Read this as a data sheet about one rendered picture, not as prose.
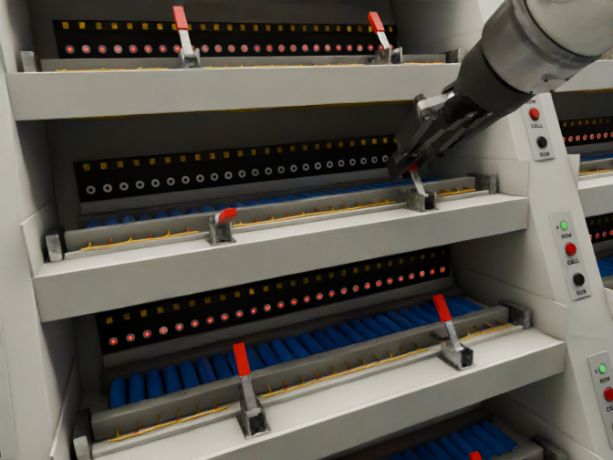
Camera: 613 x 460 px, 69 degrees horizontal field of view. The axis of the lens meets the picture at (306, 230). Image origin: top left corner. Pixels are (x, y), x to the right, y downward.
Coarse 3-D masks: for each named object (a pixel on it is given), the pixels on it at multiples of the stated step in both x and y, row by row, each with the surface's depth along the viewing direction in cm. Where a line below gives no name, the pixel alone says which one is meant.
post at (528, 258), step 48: (432, 0) 74; (480, 0) 65; (480, 144) 69; (528, 144) 63; (576, 192) 65; (480, 240) 72; (528, 240) 63; (528, 288) 64; (576, 336) 60; (528, 384) 67; (576, 384) 59; (576, 432) 60
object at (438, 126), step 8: (440, 112) 49; (464, 112) 46; (472, 112) 46; (432, 120) 50; (440, 120) 49; (448, 120) 49; (456, 120) 47; (432, 128) 51; (440, 128) 50; (448, 128) 49; (424, 136) 52; (432, 136) 51; (416, 144) 54; (424, 144) 53; (416, 152) 55
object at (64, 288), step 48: (192, 192) 63; (240, 192) 66; (528, 192) 62; (48, 240) 45; (192, 240) 51; (240, 240) 49; (288, 240) 50; (336, 240) 52; (384, 240) 54; (432, 240) 57; (48, 288) 41; (96, 288) 43; (144, 288) 45; (192, 288) 46
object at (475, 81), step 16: (480, 48) 41; (464, 64) 43; (480, 64) 41; (464, 80) 43; (480, 80) 41; (496, 80) 40; (464, 96) 44; (480, 96) 42; (496, 96) 41; (512, 96) 41; (528, 96) 41; (448, 112) 46; (496, 112) 43
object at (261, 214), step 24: (360, 192) 61; (384, 192) 62; (432, 192) 64; (456, 192) 67; (192, 216) 52; (240, 216) 54; (264, 216) 55; (288, 216) 57; (72, 240) 47; (96, 240) 48; (120, 240) 49; (144, 240) 49
